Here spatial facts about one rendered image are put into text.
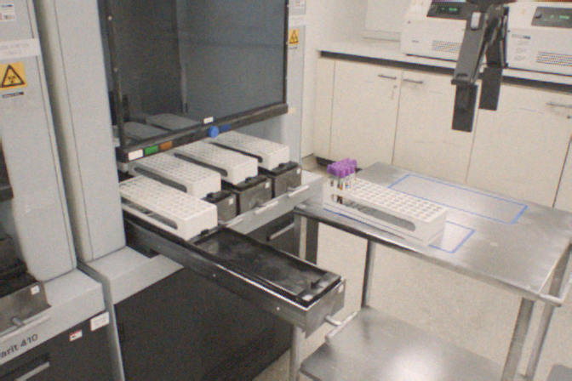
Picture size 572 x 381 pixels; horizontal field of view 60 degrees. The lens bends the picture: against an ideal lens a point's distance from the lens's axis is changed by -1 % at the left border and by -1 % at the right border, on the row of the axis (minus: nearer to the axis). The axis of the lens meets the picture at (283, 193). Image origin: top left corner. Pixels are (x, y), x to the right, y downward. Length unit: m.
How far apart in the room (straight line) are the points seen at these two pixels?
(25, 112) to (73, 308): 0.42
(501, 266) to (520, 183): 2.09
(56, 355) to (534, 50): 2.68
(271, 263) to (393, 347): 0.74
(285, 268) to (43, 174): 0.54
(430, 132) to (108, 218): 2.45
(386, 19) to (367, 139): 1.01
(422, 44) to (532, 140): 0.86
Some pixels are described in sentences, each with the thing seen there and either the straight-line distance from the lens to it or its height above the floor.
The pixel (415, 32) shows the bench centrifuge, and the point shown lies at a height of 1.05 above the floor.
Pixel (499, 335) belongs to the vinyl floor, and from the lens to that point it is 2.36.
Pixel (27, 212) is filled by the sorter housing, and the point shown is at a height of 0.92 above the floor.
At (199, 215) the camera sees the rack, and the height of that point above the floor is 0.86.
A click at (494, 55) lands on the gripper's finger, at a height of 1.26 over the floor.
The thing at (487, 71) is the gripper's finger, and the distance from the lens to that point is 0.91.
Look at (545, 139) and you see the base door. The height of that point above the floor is 0.56.
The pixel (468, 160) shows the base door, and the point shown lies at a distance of 3.30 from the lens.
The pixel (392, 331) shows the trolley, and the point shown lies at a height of 0.28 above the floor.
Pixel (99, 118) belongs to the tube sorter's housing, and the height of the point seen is 1.08.
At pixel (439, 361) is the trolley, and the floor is 0.28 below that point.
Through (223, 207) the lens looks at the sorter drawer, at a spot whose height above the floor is 0.79.
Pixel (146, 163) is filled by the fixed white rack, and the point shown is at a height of 0.86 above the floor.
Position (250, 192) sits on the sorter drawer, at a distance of 1.45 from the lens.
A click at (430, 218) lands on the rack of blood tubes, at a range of 1.16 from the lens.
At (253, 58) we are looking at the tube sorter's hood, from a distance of 1.47.
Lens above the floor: 1.38
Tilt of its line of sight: 24 degrees down
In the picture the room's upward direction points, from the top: 1 degrees clockwise
